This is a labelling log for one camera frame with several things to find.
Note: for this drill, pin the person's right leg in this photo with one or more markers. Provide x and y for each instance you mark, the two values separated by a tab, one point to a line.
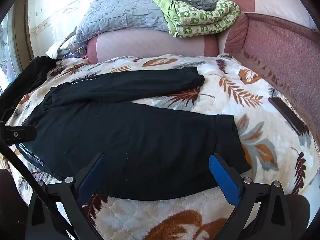
298	215

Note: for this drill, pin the person's leg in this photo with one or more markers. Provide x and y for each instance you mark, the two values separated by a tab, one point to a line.
298	215
12	205

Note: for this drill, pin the white cloth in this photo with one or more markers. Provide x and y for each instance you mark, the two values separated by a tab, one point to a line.
58	48

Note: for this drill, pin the blue purple cloth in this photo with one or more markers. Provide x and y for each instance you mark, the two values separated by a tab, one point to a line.
77	54

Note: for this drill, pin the grey quilted blanket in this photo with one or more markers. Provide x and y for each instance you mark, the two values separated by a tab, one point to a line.
120	15

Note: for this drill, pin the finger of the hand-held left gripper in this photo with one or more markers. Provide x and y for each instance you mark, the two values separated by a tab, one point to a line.
16	134

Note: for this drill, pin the leaf print fleece blanket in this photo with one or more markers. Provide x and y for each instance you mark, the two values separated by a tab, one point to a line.
262	155

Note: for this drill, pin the black pants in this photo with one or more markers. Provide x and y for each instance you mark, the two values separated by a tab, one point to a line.
125	130

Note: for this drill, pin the pink sofa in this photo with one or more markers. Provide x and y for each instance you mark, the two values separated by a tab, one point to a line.
282	50

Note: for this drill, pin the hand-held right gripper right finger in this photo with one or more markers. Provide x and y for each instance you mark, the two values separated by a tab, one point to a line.
225	180

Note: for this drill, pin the person's left leg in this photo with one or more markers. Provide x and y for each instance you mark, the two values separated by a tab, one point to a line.
12	205

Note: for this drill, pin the green patterned folded blanket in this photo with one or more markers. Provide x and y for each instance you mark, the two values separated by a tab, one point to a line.
200	21

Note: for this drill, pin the pink bolster cushion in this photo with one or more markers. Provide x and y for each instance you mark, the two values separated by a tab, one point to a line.
155	45

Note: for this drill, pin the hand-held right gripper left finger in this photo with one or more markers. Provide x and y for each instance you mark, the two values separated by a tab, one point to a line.
92	178

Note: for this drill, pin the black phone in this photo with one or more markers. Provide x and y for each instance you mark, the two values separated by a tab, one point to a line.
287	116

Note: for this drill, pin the dark grey cloth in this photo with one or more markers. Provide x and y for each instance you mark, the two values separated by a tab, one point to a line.
201	3

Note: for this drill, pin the stained glass window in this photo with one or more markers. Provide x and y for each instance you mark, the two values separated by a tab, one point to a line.
7	55

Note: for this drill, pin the black jacket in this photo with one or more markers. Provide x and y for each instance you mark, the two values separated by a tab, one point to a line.
32	75

